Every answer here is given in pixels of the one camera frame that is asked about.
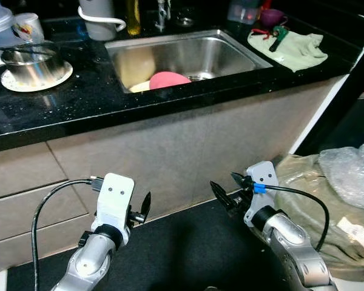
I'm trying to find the olive green sack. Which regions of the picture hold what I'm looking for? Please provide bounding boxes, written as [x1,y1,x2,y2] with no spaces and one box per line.
[272,153,364,283]

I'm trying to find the clear plastic bag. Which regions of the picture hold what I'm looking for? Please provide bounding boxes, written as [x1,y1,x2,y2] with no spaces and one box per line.
[318,143,364,211]

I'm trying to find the white sack label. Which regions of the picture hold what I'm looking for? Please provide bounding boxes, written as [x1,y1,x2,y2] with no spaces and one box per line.
[338,217,364,250]

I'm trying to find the pink plate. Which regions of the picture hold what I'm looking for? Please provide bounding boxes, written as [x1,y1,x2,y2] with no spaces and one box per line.
[149,71,192,91]

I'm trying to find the stainless steel sink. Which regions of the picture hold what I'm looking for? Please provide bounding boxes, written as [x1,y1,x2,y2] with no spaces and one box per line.
[104,28,274,94]

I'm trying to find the beige round dish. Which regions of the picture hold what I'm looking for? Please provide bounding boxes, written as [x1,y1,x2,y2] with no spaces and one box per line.
[118,48,157,90]

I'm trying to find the light green cloth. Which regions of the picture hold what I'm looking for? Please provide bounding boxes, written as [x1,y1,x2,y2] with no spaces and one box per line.
[248,30,329,73]

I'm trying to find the purple cup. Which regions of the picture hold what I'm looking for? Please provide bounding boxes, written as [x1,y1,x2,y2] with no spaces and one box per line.
[258,8,285,28]

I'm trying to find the clear plastic container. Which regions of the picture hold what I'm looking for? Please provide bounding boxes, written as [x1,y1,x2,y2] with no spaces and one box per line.
[226,0,260,25]

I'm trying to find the stainless steel pot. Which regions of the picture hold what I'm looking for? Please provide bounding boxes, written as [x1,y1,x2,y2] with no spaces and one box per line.
[0,42,66,86]

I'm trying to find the metal faucet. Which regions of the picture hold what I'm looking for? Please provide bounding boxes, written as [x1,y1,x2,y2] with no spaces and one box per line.
[154,0,171,32]

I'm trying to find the yellow oil bottle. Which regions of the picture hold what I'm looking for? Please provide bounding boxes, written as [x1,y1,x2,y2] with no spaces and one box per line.
[125,0,142,36]

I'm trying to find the white printed mug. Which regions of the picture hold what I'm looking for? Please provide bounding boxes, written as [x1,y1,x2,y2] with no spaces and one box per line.
[12,13,45,44]

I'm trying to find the white plastic stacked container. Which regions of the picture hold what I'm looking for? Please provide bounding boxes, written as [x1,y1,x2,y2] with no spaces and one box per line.
[0,6,26,69]

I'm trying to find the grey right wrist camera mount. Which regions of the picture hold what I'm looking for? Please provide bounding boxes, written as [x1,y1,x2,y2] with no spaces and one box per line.
[243,161,278,228]

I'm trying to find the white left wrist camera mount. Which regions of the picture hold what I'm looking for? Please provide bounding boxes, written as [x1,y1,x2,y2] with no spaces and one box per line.
[95,173,135,235]

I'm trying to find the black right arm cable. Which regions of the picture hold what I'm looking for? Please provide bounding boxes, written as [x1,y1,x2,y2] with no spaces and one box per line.
[264,184,331,250]

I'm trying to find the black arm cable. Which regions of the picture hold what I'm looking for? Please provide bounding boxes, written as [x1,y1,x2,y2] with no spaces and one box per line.
[32,176,104,291]
[264,184,331,250]

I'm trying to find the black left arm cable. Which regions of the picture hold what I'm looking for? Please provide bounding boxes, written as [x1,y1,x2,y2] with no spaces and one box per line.
[32,176,104,291]

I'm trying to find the green handled kitchen tool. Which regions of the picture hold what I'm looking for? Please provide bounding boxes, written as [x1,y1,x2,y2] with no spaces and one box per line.
[268,24,289,53]

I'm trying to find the red handled tool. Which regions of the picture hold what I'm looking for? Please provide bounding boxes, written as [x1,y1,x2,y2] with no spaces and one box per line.
[251,27,275,38]

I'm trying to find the grey kettle with white handle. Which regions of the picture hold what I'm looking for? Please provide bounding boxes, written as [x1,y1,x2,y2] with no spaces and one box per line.
[78,0,127,42]

